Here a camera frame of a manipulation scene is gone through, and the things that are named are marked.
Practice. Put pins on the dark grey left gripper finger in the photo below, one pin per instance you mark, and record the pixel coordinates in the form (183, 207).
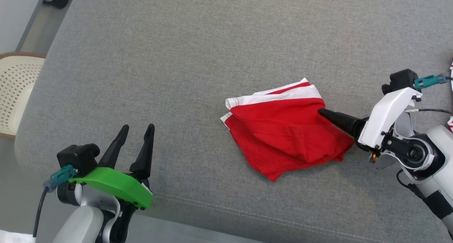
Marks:
(144, 158)
(113, 147)

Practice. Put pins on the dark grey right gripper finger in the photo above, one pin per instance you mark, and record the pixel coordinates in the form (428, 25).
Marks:
(348, 129)
(348, 120)

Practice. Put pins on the cream perforated laundry basket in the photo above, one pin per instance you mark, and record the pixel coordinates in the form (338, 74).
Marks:
(17, 90)

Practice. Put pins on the red white striped t-shirt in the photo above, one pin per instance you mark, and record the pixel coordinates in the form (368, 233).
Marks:
(451, 124)

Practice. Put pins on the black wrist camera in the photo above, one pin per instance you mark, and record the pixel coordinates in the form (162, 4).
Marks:
(401, 80)
(78, 158)

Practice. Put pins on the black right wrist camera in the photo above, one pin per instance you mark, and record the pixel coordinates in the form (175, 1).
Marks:
(401, 80)

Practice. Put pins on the grey metal cart frame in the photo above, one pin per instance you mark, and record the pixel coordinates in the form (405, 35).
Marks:
(32, 20)

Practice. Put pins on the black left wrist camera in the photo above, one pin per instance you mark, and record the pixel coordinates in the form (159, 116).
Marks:
(78, 158)

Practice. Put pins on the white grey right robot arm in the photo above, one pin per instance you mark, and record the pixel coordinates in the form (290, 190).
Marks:
(439, 147)

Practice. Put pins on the red shorts with white stripe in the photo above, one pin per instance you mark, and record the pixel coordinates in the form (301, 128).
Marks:
(283, 136)

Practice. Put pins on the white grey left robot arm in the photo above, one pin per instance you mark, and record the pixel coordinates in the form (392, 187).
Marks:
(78, 225)

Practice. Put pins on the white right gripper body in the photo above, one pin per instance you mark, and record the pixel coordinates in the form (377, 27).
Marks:
(389, 115)

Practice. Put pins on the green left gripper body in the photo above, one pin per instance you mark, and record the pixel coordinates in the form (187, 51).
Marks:
(116, 184)

